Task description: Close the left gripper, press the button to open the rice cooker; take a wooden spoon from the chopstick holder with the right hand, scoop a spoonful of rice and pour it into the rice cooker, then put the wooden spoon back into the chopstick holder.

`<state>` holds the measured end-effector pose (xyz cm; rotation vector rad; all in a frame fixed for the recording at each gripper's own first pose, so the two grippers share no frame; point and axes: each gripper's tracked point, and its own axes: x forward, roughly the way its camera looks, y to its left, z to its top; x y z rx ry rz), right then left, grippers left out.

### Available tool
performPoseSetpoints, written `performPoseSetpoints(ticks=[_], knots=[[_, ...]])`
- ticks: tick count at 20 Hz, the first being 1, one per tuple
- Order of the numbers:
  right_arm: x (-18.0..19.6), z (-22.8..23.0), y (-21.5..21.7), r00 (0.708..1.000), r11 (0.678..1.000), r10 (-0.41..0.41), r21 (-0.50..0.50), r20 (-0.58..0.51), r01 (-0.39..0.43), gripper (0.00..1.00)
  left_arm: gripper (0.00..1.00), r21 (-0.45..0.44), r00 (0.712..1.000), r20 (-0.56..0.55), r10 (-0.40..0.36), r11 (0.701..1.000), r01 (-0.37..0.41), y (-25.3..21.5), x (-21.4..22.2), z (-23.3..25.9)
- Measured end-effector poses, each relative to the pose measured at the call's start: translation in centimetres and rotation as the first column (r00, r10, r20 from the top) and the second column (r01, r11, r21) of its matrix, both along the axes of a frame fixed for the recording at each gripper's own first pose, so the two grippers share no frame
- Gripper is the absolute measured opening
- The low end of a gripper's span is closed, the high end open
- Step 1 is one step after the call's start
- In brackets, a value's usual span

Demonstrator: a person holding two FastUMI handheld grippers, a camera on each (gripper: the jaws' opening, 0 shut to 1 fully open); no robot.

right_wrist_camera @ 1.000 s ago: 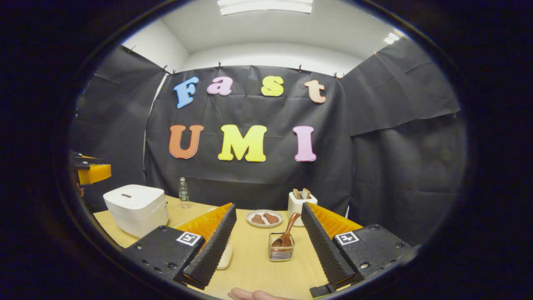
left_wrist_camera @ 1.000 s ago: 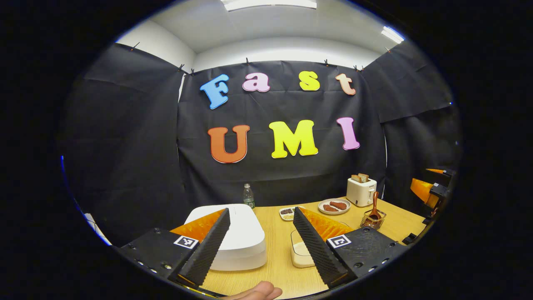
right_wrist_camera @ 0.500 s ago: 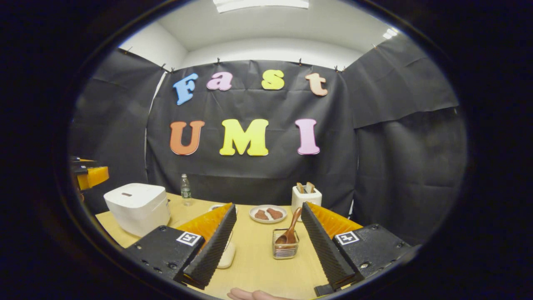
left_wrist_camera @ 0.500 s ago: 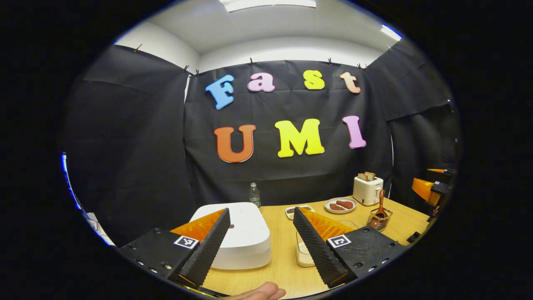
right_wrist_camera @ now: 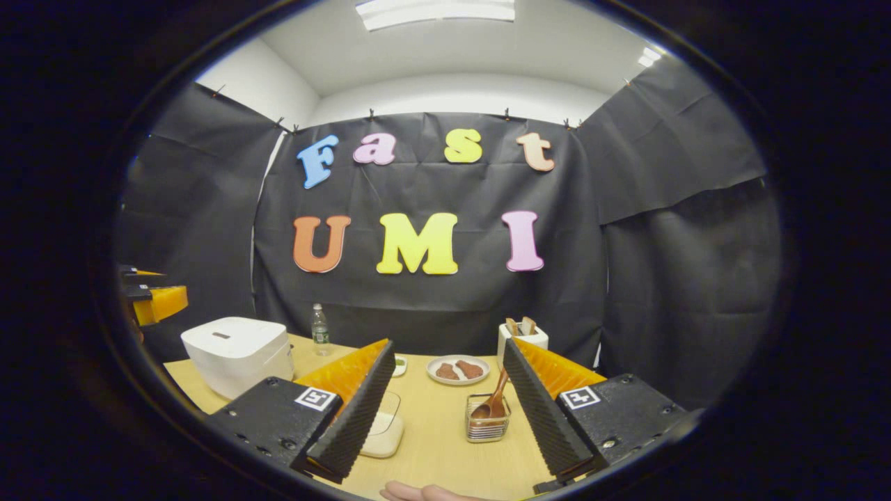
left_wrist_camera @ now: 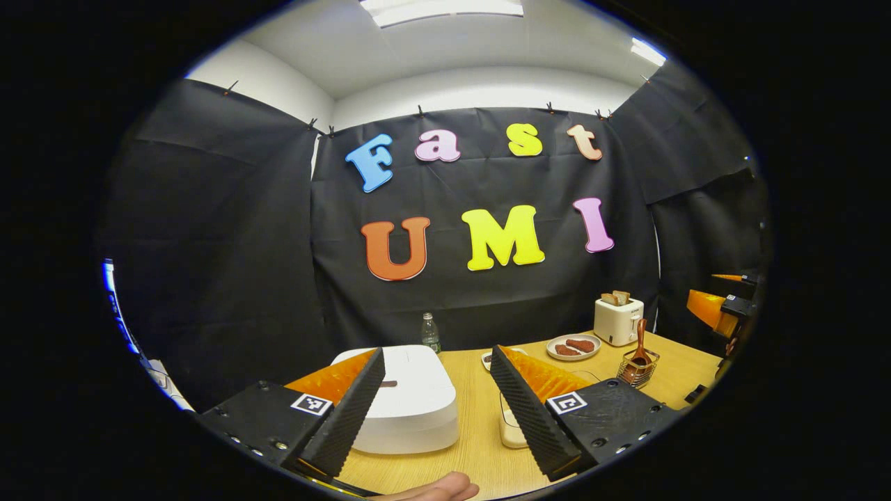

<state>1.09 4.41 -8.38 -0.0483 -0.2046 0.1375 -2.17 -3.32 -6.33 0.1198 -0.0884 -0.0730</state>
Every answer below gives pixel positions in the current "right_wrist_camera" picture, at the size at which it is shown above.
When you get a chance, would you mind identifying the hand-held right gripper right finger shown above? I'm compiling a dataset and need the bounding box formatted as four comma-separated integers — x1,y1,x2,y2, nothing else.
503,337,697,484

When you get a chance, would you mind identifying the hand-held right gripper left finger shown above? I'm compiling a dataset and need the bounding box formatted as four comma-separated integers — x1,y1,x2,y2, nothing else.
209,339,396,484

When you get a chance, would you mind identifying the clear rice container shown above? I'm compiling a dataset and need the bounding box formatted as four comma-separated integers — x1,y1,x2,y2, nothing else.
358,390,405,459

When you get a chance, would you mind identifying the brown wooden spoon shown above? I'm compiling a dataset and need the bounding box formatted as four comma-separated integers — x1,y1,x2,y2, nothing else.
471,367,510,420

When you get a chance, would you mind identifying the wire chopstick holder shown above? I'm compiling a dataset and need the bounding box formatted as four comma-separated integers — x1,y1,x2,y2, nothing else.
466,393,512,443

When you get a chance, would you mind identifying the white rice cooker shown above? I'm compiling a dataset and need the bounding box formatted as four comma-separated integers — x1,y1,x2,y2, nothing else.
180,317,295,400

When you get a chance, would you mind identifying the white toaster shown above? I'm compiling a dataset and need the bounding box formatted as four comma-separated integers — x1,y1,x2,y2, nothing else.
497,324,549,382

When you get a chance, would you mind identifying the clear plastic water bottle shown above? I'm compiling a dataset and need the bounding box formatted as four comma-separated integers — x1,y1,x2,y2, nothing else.
310,303,331,357

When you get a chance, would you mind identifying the white round plate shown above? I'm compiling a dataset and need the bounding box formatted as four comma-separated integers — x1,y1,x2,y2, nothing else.
426,355,491,386

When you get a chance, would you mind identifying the long ceiling light panel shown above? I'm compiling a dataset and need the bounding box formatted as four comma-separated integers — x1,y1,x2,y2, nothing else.
355,0,516,32

